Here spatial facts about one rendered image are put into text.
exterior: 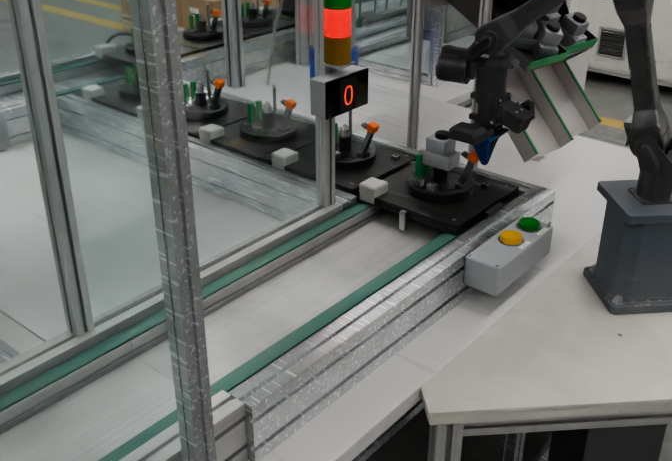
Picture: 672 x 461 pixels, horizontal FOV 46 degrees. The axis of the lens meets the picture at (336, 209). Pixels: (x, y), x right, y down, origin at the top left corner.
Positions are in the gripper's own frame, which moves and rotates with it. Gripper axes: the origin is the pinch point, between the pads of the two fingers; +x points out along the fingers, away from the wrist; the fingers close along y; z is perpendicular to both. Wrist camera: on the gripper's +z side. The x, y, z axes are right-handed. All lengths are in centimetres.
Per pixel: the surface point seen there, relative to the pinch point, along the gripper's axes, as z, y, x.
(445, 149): -8.0, -1.8, 1.8
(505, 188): 0.4, 9.0, 11.8
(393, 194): -15.7, -8.5, 11.6
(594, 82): -138, 392, 108
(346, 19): -18.9, -19.5, -25.7
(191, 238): 12, -82, -18
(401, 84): -78, 81, 22
